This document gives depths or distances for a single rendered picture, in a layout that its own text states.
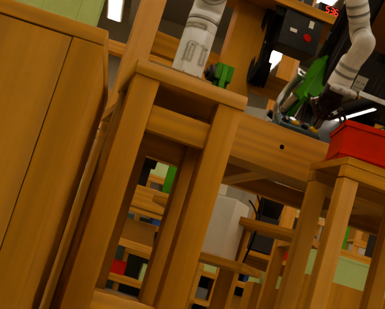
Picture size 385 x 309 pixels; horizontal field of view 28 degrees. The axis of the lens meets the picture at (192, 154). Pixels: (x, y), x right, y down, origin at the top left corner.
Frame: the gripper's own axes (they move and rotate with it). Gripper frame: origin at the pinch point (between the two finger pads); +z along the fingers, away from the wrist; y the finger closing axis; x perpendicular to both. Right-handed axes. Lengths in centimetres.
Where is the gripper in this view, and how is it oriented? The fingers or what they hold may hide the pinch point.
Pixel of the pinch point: (317, 122)
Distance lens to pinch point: 258.8
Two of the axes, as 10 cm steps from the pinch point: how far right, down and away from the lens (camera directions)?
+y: -9.2, -3.2, -2.3
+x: 0.6, 4.7, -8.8
